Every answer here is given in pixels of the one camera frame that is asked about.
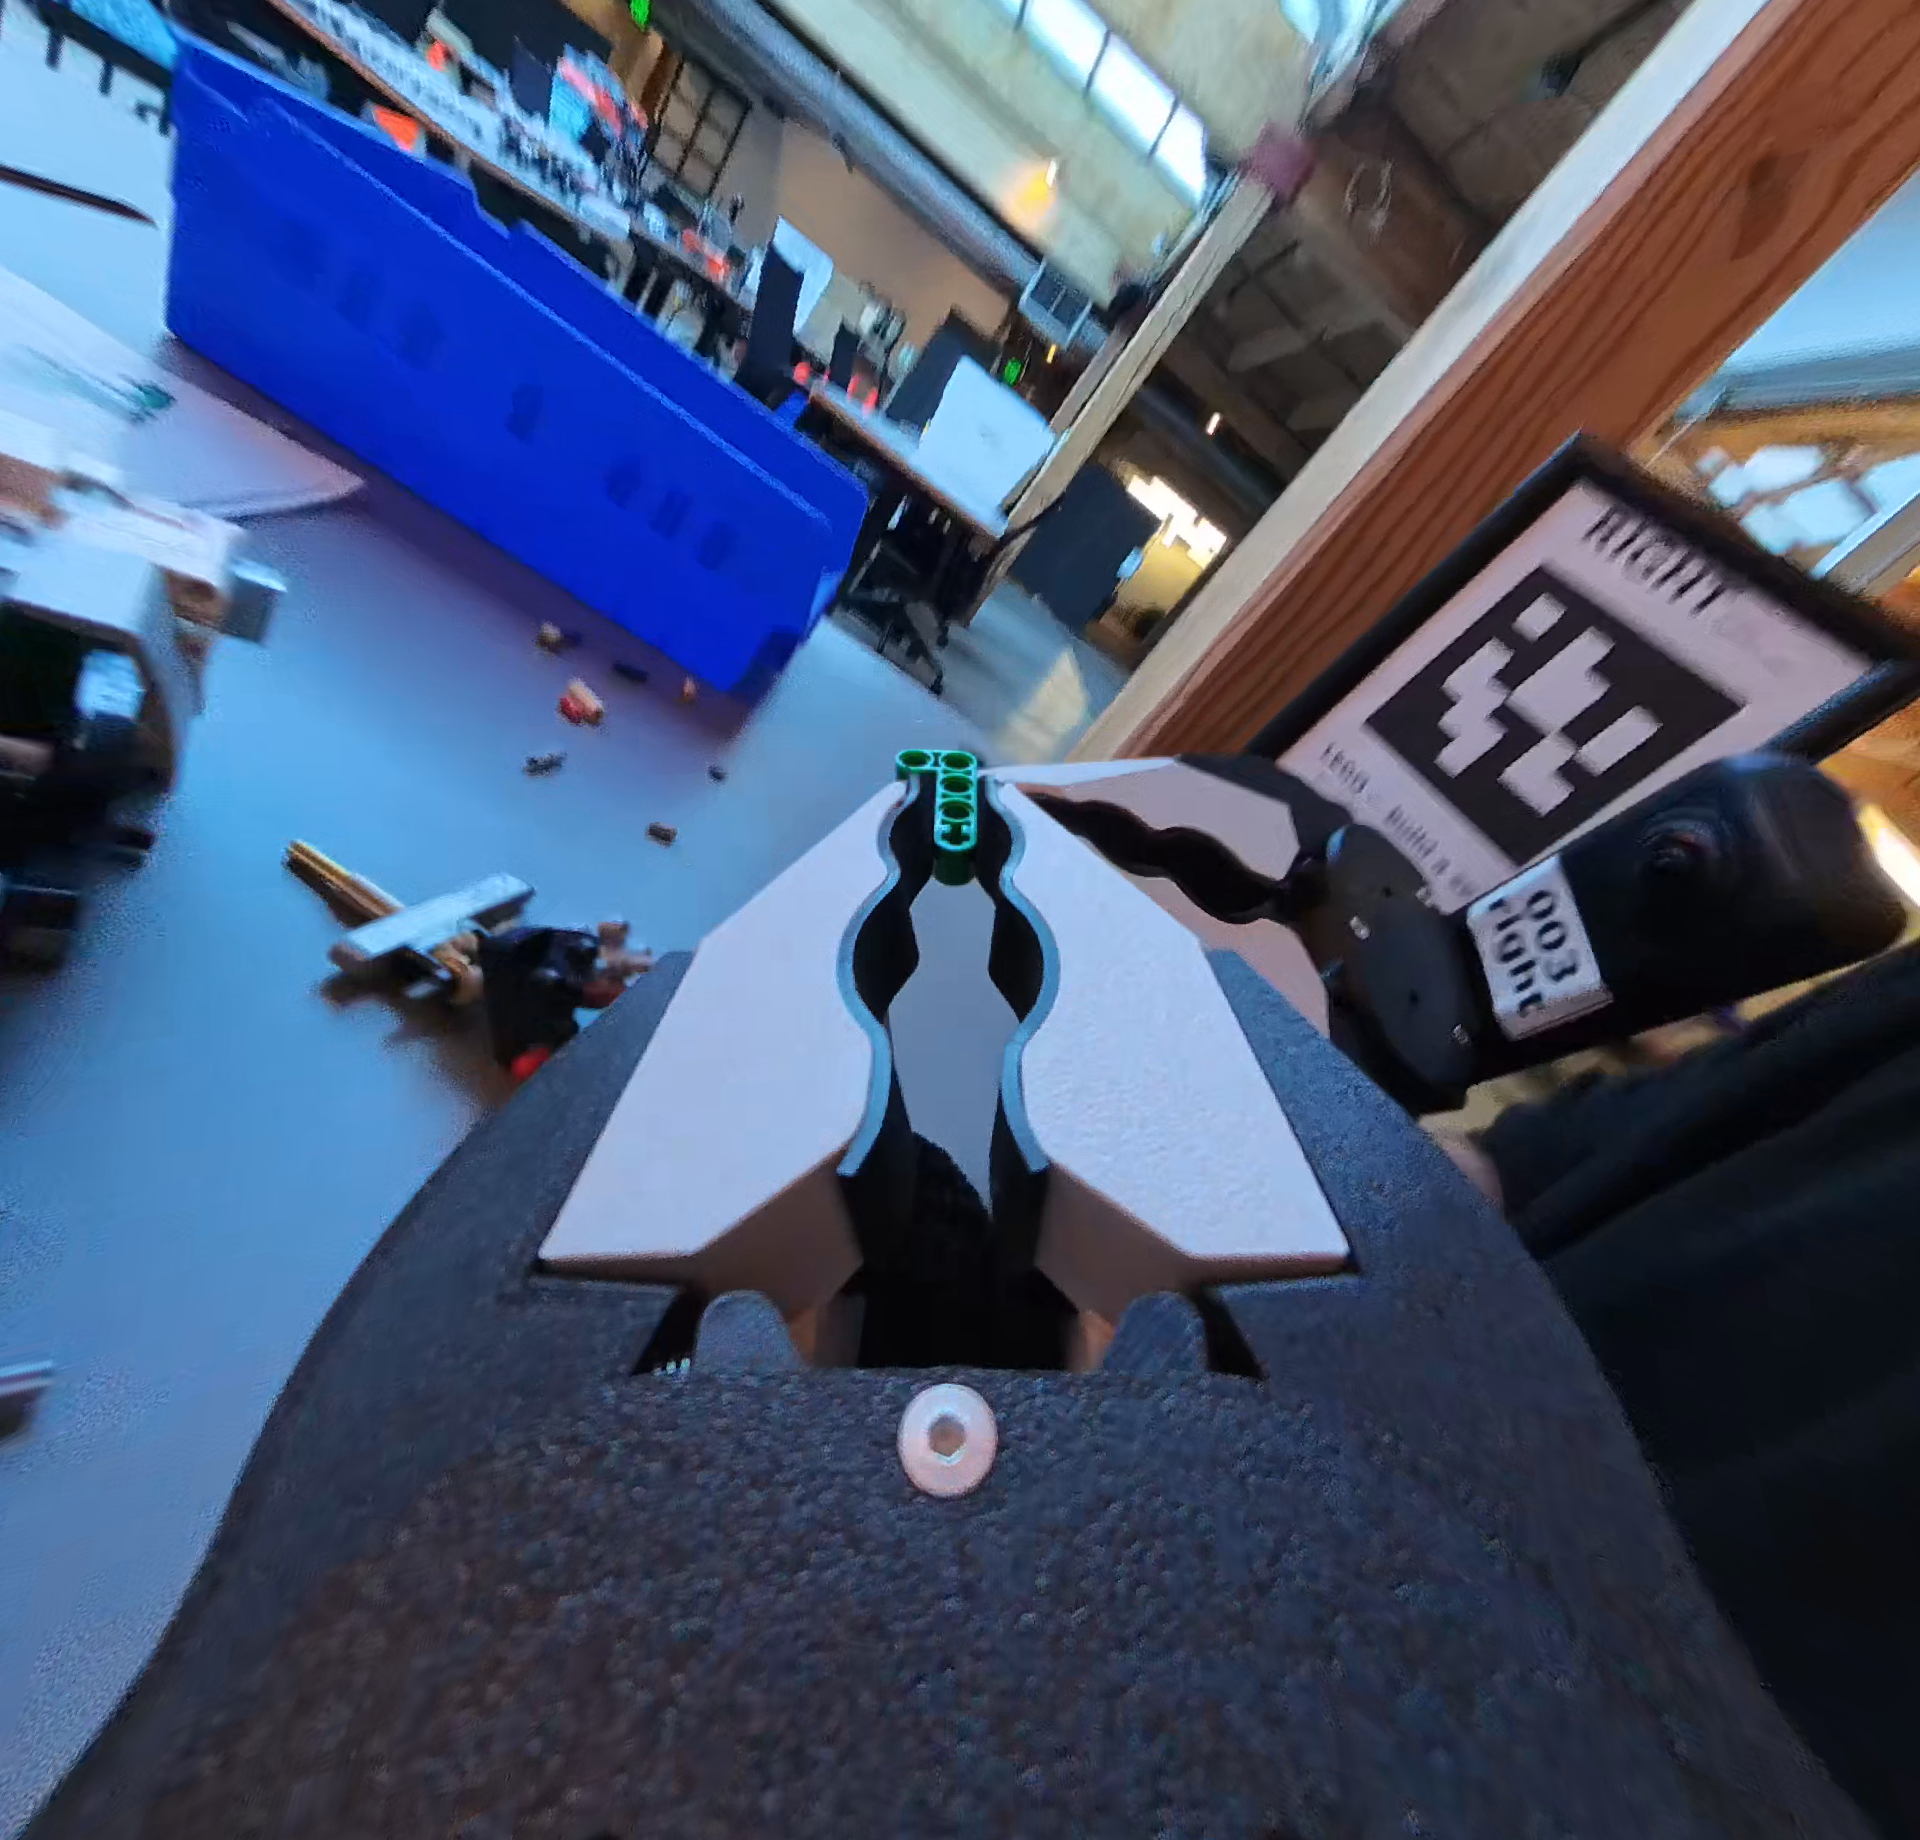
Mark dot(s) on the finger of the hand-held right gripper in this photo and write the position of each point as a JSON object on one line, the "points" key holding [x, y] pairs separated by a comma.
{"points": [[1275, 971], [1185, 806]]}

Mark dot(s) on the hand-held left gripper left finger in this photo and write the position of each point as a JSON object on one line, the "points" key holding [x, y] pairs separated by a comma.
{"points": [[735, 1091]]}

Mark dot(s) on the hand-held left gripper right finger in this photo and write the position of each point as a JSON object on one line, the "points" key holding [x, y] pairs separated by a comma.
{"points": [[1170, 1107]]}

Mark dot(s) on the green lego piece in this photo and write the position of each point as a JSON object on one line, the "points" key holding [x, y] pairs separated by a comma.
{"points": [[942, 806]]}

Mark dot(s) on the lego truck model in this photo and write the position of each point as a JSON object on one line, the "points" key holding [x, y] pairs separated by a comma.
{"points": [[90, 672]]}

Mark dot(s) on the small black lego subassembly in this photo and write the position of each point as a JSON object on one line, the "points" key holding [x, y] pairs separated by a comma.
{"points": [[451, 941]]}

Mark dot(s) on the tan lego pin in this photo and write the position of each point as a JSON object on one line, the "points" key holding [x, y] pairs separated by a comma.
{"points": [[586, 702]]}

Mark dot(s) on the black framed sign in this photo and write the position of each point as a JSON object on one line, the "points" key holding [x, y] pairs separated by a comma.
{"points": [[1575, 672]]}

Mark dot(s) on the white board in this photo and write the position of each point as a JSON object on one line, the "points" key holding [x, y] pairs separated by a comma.
{"points": [[981, 432]]}

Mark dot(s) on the wooden pillar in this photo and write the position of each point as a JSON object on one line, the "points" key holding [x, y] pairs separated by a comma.
{"points": [[1125, 356], [1501, 371]]}

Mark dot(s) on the blue plastic bin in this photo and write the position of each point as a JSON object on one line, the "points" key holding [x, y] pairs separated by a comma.
{"points": [[495, 371]]}

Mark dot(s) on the cluttered background desk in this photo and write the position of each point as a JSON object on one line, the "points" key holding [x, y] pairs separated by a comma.
{"points": [[451, 71]]}

